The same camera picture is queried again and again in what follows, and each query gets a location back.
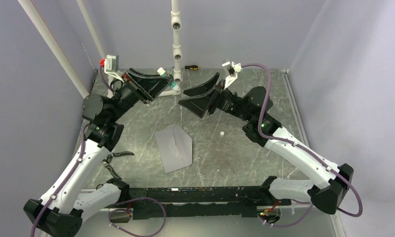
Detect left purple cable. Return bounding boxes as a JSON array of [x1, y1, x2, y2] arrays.
[[29, 64, 119, 237]]

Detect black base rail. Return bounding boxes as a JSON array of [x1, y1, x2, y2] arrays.
[[102, 186, 283, 220]]

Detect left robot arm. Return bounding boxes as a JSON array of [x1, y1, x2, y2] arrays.
[[24, 68, 174, 237]]

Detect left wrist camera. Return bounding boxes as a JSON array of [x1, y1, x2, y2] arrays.
[[100, 55, 123, 81]]

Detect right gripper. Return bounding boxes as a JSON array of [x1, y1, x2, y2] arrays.
[[178, 73, 253, 122]]

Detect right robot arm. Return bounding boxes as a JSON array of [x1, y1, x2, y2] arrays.
[[179, 73, 354, 214]]

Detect grey envelope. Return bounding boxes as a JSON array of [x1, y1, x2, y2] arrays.
[[154, 125, 193, 173]]

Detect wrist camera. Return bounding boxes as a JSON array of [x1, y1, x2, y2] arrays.
[[222, 61, 242, 89], [100, 55, 123, 81]]

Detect yellow black screwdriver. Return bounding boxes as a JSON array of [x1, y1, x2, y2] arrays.
[[183, 65, 199, 71]]

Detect green white glue stick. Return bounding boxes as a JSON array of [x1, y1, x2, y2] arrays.
[[157, 67, 180, 90]]

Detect purple loop cable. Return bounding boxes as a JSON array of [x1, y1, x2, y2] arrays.
[[108, 195, 167, 237]]

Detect aluminium table edge rail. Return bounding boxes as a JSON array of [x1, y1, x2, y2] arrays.
[[280, 69, 346, 237]]

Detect black pliers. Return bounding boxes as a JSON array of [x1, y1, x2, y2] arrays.
[[101, 151, 135, 180]]

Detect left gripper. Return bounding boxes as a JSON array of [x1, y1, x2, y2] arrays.
[[108, 68, 174, 122]]

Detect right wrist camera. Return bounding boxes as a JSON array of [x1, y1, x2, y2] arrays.
[[222, 61, 242, 89]]

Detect white pvc pipe frame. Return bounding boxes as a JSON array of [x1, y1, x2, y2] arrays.
[[19, 0, 176, 97]]

